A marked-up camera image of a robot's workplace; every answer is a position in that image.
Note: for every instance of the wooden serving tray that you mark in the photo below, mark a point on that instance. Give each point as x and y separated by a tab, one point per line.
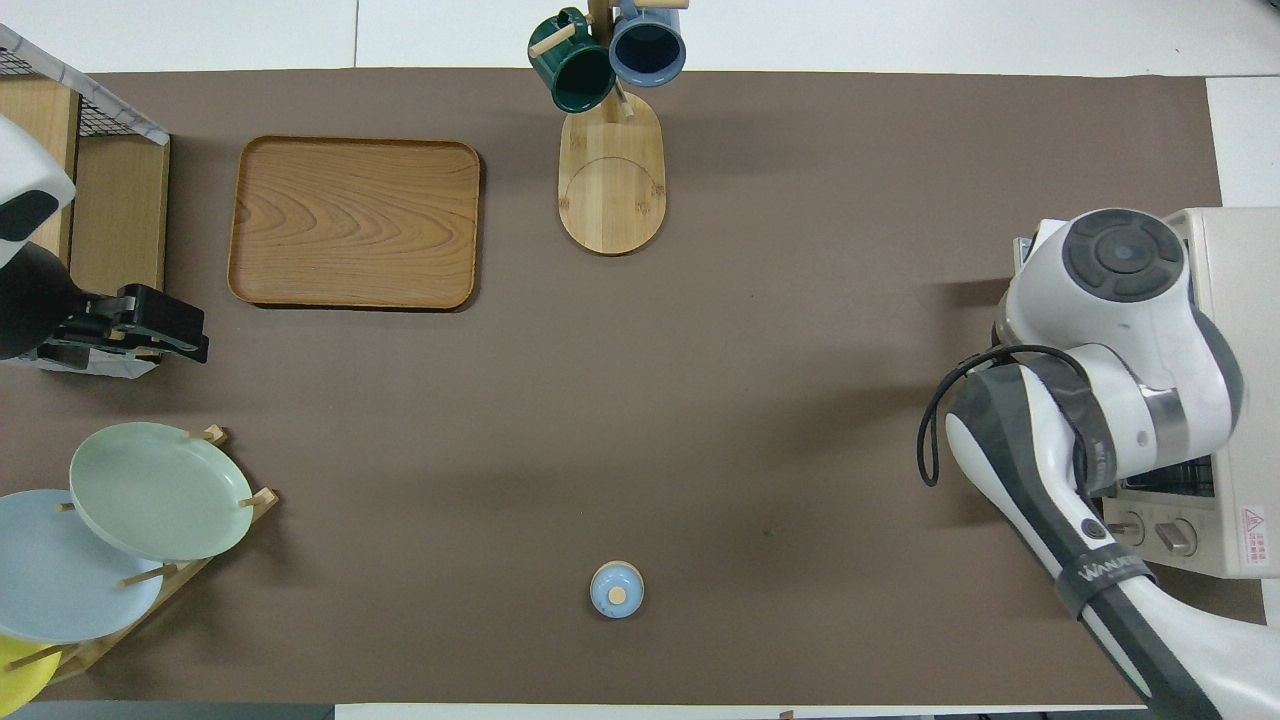
355	222

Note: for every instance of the yellow plate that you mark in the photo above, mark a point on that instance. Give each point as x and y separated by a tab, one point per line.
20	680

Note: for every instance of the brown table mat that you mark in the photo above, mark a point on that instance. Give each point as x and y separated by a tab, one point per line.
600	400

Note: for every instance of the blue mug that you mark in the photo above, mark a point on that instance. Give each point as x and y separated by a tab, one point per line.
647	45

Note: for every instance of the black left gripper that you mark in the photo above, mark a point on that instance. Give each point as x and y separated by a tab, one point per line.
35	298

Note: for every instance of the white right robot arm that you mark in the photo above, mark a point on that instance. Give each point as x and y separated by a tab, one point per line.
1120	255

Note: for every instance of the wooden mug tree stand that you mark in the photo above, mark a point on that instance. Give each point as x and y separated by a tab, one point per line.
612	190

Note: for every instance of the pale green plate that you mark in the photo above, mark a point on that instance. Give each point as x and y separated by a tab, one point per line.
150	490

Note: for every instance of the dark green mug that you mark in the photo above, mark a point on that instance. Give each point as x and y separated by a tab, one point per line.
575	75

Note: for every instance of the cream toaster oven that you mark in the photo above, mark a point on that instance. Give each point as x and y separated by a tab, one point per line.
1250	330

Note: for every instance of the light blue racked plate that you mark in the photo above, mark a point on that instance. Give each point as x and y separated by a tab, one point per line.
60	570

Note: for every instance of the wooden plate rack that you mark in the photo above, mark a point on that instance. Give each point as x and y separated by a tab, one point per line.
262	500

